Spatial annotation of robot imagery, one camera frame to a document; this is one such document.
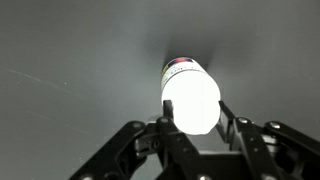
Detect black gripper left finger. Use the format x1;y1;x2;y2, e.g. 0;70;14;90
68;99;214;180

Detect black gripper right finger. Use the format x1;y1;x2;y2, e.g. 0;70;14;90
215;100;320;180

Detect white pill bottle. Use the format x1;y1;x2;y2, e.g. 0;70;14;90
160;56;222;136

